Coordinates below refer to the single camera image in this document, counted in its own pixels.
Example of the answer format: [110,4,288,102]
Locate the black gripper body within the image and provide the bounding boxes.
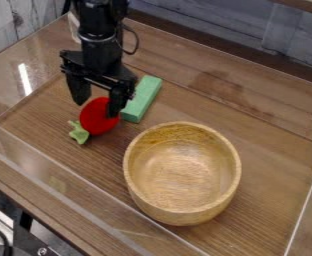
[60,33,137,92]

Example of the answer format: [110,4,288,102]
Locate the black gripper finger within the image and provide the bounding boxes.
[66,74,92,106]
[106,86,134,118]

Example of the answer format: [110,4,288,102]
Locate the red plush strawberry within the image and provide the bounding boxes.
[68,97,120,145]

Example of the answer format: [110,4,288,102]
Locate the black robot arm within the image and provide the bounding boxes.
[60,0,137,118]

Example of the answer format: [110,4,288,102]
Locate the green rectangular block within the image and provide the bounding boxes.
[121,75,162,123]

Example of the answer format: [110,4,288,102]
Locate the wooden bowl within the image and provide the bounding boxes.
[122,121,241,226]

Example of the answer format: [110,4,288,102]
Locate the clear acrylic enclosure wall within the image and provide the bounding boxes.
[0,127,208,256]

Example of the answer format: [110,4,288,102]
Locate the black table leg bracket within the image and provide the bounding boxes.
[13,212,60,256]

